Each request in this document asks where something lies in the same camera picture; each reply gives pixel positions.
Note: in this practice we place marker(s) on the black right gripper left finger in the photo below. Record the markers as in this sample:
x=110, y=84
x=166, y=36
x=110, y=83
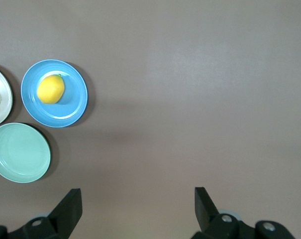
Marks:
x=65, y=214

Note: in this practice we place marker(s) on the beige plate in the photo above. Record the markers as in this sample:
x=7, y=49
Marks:
x=4, y=94

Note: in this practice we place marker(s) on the yellow lemon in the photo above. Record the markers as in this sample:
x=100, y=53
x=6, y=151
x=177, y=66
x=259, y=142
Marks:
x=50, y=89

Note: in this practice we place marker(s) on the light green plate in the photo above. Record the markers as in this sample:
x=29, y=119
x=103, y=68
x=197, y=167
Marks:
x=19, y=153

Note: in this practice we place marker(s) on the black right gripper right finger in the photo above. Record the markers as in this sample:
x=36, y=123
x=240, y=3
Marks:
x=207, y=214

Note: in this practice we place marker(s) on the blue plate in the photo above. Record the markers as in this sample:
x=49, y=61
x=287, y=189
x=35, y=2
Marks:
x=73, y=99

